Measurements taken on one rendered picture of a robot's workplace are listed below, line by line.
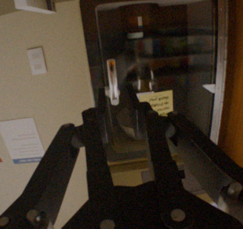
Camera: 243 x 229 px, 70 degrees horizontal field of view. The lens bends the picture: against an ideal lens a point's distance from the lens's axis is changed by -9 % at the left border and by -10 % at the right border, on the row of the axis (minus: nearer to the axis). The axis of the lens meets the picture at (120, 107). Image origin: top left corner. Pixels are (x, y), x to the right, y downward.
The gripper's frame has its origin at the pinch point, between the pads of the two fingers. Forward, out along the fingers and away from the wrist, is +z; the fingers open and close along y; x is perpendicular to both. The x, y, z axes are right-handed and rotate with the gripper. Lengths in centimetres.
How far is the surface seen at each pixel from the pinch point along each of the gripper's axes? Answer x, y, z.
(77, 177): -70, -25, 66
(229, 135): -22.8, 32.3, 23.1
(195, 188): -31.7, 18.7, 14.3
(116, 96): -4.7, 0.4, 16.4
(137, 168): -26.8, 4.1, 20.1
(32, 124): -33, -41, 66
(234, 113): -15.2, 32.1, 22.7
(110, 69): 0.6, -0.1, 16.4
